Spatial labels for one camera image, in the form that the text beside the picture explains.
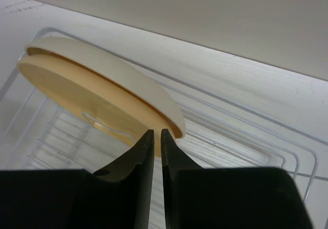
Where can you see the orange plastic plate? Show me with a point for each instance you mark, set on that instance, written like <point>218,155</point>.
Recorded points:
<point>93,98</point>

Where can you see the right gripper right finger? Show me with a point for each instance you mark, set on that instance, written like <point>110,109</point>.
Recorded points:
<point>195,197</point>

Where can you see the tan rear plate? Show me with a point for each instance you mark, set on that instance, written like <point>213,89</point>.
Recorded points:
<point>117,71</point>

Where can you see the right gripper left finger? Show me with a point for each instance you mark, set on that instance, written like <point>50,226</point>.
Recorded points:
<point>116,196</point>

